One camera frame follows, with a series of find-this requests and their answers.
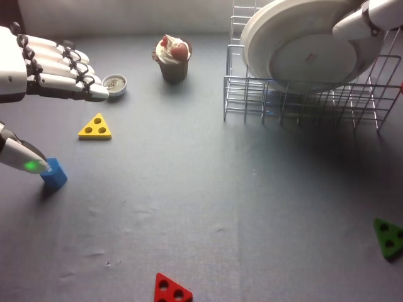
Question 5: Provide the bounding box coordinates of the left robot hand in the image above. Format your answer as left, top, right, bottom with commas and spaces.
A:
0, 21, 110, 176

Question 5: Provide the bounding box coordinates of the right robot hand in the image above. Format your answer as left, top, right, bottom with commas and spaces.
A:
332, 0, 403, 42

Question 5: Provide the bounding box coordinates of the white plate with leaf print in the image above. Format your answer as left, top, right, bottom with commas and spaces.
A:
244, 0, 387, 94

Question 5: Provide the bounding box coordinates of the yellow triangle block with holes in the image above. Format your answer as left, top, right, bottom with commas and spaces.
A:
77, 113, 112, 141

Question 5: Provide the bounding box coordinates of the small grey bowl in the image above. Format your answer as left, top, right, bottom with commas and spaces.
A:
101, 74, 128, 98

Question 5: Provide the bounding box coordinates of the blue cube block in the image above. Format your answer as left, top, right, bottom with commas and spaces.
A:
40, 157, 68, 191

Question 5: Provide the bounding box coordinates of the cupcake with red hearts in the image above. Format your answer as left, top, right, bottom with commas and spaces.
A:
150, 33, 193, 84

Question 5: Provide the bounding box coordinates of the green triangle block with holes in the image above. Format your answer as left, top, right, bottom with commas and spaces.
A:
373, 218, 403, 262

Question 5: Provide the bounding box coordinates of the red triangle block with holes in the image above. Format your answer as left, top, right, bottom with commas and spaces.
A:
153, 272, 193, 302

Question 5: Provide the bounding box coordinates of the silver wire dish rack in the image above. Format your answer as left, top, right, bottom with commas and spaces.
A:
223, 0, 403, 131

